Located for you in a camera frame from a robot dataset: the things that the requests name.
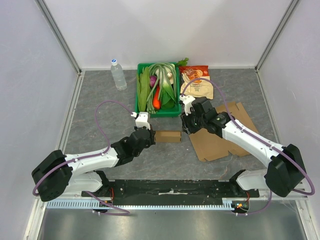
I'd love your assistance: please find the small brown cardboard box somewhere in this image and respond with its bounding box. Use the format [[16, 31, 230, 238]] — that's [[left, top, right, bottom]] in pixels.
[[154, 130, 182, 143]]

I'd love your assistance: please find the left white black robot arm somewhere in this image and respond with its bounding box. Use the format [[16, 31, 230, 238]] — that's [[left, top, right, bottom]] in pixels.
[[31, 127, 156, 202]]

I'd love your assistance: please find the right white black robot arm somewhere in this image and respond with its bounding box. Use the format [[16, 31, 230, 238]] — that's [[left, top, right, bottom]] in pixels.
[[179, 95, 305, 198]]

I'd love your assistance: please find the green plastic crate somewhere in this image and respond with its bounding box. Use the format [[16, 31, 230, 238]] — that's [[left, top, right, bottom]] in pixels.
[[135, 62, 181, 118]]

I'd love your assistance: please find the flat brown cardboard sheet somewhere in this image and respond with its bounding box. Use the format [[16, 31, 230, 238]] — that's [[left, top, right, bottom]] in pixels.
[[189, 101, 258, 162]]

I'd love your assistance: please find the orange beige snack bag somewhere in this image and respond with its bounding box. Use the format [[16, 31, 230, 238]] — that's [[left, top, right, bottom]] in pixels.
[[179, 65, 214, 100]]

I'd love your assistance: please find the orange carrot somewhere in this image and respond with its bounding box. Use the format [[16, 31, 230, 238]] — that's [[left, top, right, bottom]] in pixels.
[[152, 85, 161, 110]]

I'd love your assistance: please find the green bok choy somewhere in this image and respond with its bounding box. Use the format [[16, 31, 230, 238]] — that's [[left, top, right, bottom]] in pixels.
[[160, 81, 177, 110]]

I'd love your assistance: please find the white mushroom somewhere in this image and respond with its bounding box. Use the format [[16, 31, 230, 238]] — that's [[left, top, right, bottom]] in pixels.
[[167, 72, 173, 81]]

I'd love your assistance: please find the green leafy vegetable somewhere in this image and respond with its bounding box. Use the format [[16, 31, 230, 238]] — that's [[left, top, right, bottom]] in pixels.
[[137, 67, 150, 112]]

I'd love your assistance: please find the purple onion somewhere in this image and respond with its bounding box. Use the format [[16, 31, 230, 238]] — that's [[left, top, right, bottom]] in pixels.
[[149, 75, 157, 88]]

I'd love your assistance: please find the clear plastic water bottle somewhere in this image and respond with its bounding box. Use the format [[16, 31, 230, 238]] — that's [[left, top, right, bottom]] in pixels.
[[110, 58, 127, 91]]

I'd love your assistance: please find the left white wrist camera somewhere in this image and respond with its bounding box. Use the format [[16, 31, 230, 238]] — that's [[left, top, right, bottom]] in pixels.
[[130, 112, 151, 130]]

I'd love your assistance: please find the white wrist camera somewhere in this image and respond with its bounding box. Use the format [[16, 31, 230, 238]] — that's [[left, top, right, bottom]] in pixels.
[[130, 112, 151, 130], [179, 94, 195, 116]]

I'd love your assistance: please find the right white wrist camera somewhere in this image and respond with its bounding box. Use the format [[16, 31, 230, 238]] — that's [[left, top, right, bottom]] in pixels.
[[179, 94, 195, 116]]

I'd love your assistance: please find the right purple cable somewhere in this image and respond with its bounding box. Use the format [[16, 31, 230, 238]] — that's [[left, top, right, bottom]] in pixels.
[[180, 77, 316, 216]]

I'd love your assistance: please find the purple cable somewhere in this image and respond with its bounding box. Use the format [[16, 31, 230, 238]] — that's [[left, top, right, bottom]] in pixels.
[[180, 77, 316, 216], [32, 100, 131, 216]]

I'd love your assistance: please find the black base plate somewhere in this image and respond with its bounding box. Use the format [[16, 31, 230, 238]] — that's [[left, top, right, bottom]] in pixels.
[[93, 179, 260, 206]]

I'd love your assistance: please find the grey slotted cable duct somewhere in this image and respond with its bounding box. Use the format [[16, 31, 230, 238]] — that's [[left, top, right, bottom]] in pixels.
[[46, 197, 234, 211]]

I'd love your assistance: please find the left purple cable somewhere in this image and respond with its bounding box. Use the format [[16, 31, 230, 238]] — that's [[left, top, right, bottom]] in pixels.
[[32, 100, 131, 216]]

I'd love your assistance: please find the left aluminium frame post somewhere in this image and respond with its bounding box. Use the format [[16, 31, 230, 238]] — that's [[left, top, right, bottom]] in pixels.
[[35, 0, 82, 75]]

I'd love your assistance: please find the aluminium frame post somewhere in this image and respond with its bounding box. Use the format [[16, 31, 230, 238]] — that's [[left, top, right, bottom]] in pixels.
[[254, 0, 300, 73], [35, 0, 82, 75]]

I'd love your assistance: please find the right aluminium frame post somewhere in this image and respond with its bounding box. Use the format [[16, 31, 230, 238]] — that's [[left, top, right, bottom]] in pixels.
[[254, 0, 300, 73]]

